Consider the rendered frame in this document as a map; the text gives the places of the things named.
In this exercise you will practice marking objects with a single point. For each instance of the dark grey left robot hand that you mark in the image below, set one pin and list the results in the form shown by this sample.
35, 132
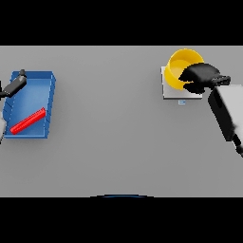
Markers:
15, 84

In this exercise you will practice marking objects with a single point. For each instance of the pale square measuring scale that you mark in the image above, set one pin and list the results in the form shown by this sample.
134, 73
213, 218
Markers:
176, 93

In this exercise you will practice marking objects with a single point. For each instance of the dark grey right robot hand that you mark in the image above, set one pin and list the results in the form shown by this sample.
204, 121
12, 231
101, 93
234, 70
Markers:
201, 76

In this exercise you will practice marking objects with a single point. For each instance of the blue tray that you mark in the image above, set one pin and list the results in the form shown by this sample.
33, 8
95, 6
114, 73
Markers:
30, 101

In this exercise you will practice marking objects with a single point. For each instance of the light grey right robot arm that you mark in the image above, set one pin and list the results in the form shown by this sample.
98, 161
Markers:
225, 107

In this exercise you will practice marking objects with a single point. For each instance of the red beaker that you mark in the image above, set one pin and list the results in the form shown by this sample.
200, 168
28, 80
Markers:
28, 121

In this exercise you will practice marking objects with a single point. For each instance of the yellow bowl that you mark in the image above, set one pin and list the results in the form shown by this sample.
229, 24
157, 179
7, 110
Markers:
179, 67

